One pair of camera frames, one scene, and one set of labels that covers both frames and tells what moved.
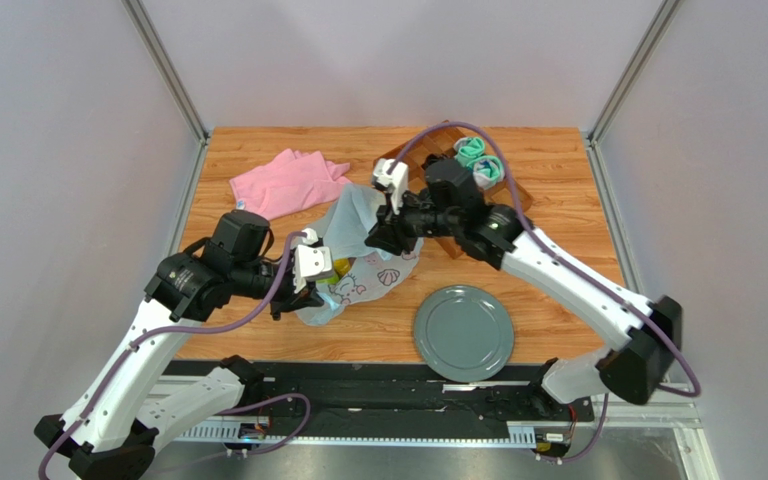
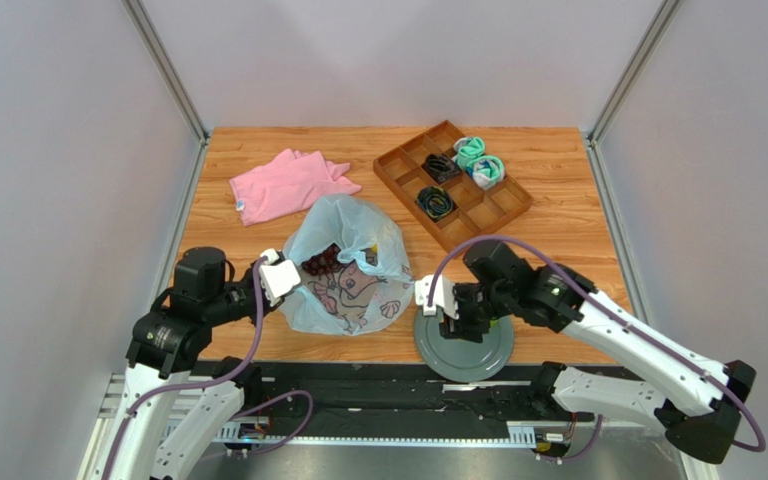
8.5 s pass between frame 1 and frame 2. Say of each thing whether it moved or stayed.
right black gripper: moved
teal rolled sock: stayed
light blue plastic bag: moved
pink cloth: stayed
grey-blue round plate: stayed
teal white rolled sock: stayed
